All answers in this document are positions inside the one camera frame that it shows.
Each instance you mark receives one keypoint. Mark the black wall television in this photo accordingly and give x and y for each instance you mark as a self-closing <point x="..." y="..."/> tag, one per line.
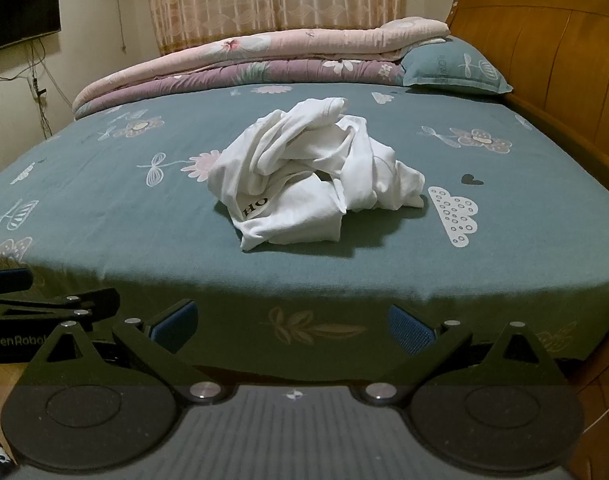
<point x="19" y="15"/>

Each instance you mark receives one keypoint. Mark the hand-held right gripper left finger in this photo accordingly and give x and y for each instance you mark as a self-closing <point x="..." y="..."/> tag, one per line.
<point x="177" y="322"/>

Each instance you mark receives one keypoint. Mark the white long-sleeve printed shirt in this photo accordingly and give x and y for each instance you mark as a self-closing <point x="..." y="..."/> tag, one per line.
<point x="304" y="170"/>

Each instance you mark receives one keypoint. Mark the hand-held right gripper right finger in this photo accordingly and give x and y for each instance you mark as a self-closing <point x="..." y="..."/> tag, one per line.
<point x="409" y="322"/>

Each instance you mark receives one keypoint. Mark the pink floral quilt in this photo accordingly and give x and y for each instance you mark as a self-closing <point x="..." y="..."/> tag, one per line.
<point x="284" y="42"/>

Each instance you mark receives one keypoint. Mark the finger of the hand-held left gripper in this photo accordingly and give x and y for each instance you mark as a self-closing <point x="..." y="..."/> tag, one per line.
<point x="7" y="280"/>
<point x="44" y="306"/>

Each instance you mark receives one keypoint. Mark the teal pillow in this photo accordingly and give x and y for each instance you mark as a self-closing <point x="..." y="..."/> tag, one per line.
<point x="449" y="65"/>

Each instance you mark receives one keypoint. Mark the purple floral quilt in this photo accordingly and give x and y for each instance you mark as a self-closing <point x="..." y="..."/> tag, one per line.
<point x="284" y="72"/>

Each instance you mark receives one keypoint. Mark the wooden headboard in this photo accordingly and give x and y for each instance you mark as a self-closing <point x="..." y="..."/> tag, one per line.
<point x="549" y="35"/>

